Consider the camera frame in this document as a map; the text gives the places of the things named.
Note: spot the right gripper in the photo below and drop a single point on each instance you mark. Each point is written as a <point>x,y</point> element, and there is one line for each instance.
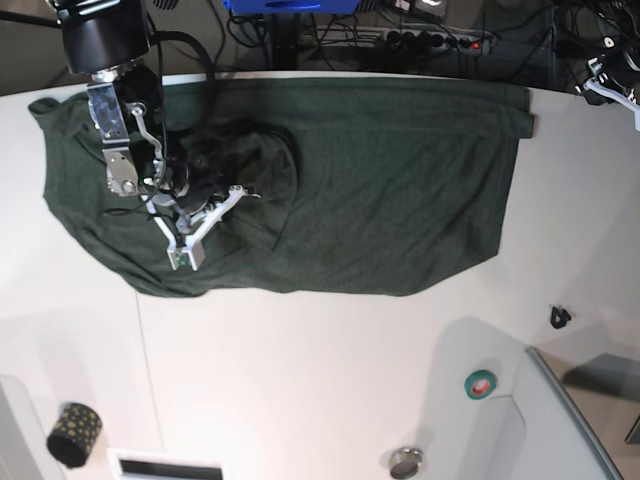
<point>185,188</point>

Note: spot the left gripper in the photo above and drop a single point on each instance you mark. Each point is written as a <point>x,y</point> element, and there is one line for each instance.
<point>617,71</point>

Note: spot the dark green t-shirt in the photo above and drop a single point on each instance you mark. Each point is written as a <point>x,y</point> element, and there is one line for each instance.
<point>364,185</point>

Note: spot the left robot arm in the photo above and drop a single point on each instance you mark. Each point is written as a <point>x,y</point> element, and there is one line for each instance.
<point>599,42</point>

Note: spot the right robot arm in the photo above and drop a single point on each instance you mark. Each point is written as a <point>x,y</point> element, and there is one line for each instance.
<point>107,41</point>

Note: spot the blue box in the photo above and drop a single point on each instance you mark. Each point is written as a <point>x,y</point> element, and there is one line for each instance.
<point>249,7</point>

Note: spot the white power strip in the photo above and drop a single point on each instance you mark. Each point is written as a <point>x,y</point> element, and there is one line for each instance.
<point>431,40</point>

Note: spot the small black clip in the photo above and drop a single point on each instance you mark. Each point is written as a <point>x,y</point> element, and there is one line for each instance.
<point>560,317</point>

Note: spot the black gold dotted cup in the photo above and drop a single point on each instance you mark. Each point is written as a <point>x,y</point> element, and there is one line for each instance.
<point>74,435</point>

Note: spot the white slotted tray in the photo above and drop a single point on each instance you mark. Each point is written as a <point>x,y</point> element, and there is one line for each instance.
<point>135,464</point>

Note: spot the green tape roll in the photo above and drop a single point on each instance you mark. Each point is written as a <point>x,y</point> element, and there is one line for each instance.
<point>480,384</point>

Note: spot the round metal tin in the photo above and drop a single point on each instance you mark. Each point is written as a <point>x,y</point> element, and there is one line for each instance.
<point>405,463</point>

